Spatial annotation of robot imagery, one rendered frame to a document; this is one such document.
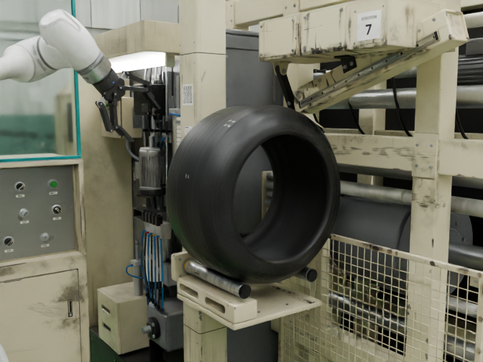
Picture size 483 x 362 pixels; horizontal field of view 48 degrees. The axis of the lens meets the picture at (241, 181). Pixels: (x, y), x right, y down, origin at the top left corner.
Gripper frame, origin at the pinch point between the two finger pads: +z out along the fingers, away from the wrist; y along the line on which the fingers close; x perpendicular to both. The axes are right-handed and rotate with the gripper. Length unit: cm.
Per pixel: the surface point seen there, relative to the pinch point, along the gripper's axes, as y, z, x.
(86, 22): -338, 272, -840
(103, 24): -360, 295, -833
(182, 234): 20.2, 27.3, 15.6
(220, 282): 25, 45, 24
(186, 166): 4.5, 11.9, 16.0
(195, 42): -38.0, 2.8, -11.3
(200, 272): 25, 47, 12
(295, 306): 16, 66, 39
